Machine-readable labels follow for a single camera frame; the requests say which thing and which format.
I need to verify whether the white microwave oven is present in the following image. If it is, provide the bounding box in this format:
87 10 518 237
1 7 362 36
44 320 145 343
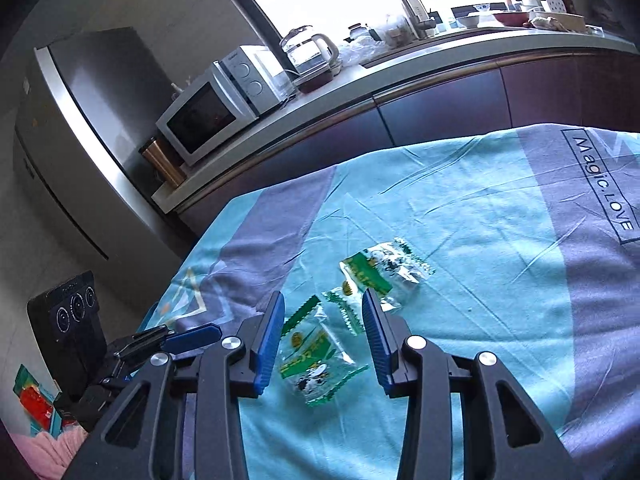
156 46 295 166

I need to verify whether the green candy wrapper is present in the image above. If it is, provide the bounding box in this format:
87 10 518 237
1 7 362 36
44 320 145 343
277 287 369 406
340 237 435 311

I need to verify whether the steel kitchen faucet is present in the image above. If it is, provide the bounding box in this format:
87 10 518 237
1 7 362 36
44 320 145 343
400 0 436 39

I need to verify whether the kitchen counter with cabinets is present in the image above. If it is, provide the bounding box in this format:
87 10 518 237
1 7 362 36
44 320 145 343
154 29 639 233

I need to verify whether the glass electric kettle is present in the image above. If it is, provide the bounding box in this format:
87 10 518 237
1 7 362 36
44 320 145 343
280 25 343 94

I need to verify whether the teal patterned tablecloth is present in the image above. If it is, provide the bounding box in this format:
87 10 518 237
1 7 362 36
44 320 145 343
144 125 639 479

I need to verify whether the copper travel tumbler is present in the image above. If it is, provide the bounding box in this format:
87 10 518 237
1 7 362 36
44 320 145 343
139 136 186 188

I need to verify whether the grey double door refrigerator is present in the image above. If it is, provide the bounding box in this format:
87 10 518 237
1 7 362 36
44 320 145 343
14 27 196 310

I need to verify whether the pink sleeve forearm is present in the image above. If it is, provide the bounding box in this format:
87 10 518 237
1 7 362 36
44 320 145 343
10 425 89 479

